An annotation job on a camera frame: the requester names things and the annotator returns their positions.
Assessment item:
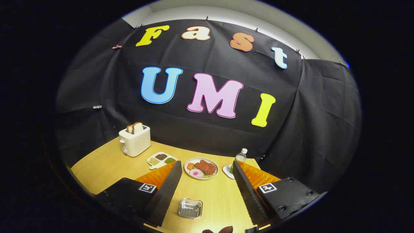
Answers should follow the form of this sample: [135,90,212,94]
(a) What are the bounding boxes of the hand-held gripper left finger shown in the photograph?
[95,161,183,227]

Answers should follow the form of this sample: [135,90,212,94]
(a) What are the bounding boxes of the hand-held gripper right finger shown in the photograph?
[232,161,328,226]

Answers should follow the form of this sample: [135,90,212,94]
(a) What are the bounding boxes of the white divided dish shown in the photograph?
[147,152,178,170]

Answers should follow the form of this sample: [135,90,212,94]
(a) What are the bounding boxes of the green label water bottle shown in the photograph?
[230,148,248,174]

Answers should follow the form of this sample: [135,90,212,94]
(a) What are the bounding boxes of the white oval food plate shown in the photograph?
[184,157,219,180]

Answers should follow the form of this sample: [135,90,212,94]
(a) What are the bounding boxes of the brown meat piece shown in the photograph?
[194,160,217,175]

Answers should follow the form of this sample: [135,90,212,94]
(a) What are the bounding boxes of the white toaster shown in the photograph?
[118,125,151,158]

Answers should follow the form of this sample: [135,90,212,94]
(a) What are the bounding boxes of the metal wire basket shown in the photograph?
[178,198,203,220]

